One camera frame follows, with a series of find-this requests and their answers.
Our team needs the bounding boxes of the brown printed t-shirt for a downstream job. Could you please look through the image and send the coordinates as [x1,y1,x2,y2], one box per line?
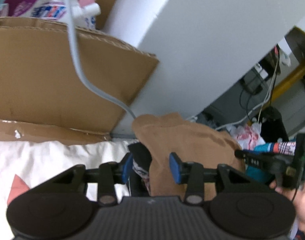
[132,113,245,197]

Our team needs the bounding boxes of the person right hand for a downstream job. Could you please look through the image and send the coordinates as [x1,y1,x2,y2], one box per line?
[270,181,305,235]

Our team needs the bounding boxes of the pink white plastic bag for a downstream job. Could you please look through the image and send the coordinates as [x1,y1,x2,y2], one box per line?
[229,123,265,150]

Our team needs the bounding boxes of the black folded garment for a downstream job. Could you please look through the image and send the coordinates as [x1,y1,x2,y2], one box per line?
[128,142,152,197]

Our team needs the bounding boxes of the cream bear print bedsheet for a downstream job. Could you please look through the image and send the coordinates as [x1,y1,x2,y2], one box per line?
[0,141,129,239]

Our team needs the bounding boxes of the brown cardboard sheet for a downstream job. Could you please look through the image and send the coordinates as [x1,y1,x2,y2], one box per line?
[0,17,158,145]

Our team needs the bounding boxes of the gold round side table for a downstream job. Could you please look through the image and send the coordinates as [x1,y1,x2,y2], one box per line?
[271,27,305,102]

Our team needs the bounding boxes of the purple detergent bag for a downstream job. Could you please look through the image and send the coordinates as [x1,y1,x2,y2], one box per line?
[0,0,101,29]

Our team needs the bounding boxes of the white power cable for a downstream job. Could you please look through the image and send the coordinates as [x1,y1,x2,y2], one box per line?
[55,0,138,120]

